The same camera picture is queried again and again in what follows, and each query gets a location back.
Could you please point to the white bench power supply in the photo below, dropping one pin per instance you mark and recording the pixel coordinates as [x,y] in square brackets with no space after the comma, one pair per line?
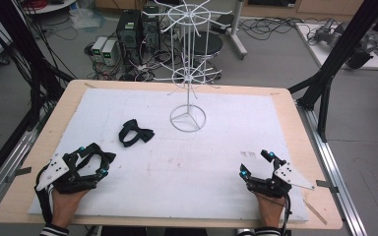
[110,52]
[97,47]

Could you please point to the white round table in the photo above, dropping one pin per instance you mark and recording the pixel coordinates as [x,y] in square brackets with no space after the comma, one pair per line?
[50,7]

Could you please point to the black robot device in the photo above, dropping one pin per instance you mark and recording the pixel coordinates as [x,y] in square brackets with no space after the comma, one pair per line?
[359,55]

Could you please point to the white floor board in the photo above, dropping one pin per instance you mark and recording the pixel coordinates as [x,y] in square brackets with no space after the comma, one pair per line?
[325,55]

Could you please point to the metal table clamp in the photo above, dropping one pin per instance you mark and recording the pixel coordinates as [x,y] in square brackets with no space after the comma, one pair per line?
[326,185]
[19,172]

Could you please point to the small black computer tower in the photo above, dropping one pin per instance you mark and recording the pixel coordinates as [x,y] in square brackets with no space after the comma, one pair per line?
[151,29]

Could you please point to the wooden stick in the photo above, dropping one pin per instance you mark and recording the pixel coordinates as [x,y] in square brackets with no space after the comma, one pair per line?
[315,212]

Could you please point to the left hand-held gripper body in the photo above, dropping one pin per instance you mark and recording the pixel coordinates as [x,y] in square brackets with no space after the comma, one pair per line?
[57,170]

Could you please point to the white stand leg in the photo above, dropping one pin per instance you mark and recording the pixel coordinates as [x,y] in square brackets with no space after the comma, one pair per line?
[238,32]

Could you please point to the person's left hand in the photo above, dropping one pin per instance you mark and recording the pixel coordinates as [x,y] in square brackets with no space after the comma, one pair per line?
[66,206]

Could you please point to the large black computer tower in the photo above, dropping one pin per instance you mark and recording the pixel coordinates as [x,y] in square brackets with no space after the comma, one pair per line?
[128,36]

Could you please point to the white foam mat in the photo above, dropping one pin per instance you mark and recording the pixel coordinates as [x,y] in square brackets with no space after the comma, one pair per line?
[183,183]

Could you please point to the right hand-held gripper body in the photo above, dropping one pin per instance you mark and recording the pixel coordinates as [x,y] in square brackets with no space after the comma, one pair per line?
[269,187]

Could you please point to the person's right hand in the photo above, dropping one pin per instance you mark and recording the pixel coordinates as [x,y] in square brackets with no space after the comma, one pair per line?
[270,209]

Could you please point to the black round stool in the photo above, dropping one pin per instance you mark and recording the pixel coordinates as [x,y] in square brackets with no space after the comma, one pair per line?
[210,44]

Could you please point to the grey robot device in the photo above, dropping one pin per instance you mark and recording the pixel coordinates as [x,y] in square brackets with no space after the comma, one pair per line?
[328,31]

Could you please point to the clear plastic bag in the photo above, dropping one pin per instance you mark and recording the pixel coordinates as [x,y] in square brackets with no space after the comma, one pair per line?
[85,18]

